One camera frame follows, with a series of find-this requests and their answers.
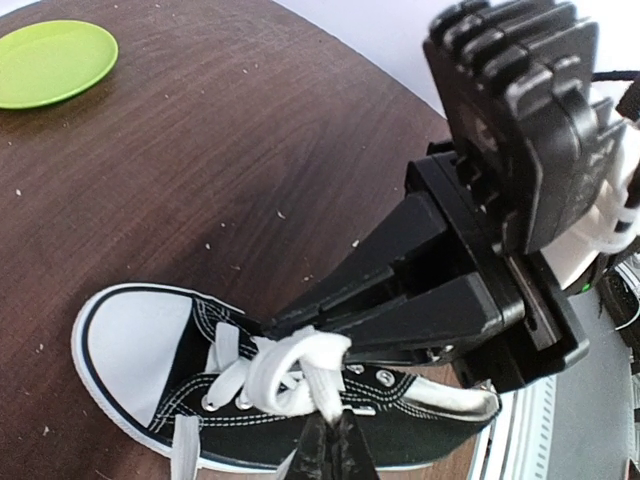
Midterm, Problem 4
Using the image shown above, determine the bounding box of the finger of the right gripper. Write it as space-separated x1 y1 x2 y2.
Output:
265 192 448 335
320 274 525 363

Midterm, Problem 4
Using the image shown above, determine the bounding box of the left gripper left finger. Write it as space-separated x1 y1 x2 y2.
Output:
284 413 333 480

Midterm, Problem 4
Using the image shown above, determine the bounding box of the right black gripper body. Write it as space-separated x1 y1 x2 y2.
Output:
405 142 589 393

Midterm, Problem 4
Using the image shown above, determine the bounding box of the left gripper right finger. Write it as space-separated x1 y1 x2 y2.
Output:
332 410 379 480

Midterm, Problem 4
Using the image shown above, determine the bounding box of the white shoelace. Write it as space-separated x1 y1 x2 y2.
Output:
171 323 351 479

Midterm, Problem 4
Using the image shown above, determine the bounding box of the black white canvas sneaker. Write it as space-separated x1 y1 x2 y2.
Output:
71 283 502 479

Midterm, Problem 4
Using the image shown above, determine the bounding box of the green plate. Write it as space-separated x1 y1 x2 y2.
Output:
1 20 119 110

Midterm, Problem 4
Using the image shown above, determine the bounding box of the front aluminium rail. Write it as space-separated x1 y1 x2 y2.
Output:
469 369 640 480

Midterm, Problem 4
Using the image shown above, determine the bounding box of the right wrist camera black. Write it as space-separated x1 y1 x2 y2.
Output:
423 1 626 254

